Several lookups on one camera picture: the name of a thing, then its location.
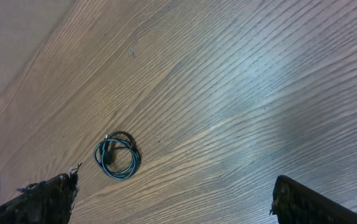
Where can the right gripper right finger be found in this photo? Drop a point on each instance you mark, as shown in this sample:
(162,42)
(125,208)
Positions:
(294,203)

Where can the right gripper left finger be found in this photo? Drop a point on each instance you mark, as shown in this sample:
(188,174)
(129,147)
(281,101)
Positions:
(49,201)

